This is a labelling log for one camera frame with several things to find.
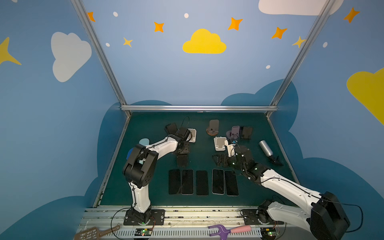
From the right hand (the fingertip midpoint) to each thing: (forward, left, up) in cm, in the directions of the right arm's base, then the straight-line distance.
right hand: (219, 154), depth 82 cm
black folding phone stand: (+21, +31, -5) cm, 38 cm away
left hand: (+8, +20, -11) cm, 25 cm away
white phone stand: (+19, +17, -12) cm, 28 cm away
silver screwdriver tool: (+9, -35, -12) cm, 38 cm away
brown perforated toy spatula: (-39, +61, -13) cm, 73 cm away
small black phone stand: (+23, -21, -9) cm, 33 cm away
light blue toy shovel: (+13, +49, -11) cm, 52 cm away
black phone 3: (-12, +9, -14) cm, 20 cm away
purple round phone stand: (+23, -13, -9) cm, 28 cm away
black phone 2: (-12, +25, -14) cm, 31 cm away
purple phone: (-12, +17, -14) cm, 25 cm away
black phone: (+1, +22, -12) cm, 25 cm away
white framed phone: (-11, 0, -12) cm, 16 cm away
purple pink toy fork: (-35, -3, -14) cm, 37 cm away
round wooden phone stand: (+26, +2, -10) cm, 28 cm away
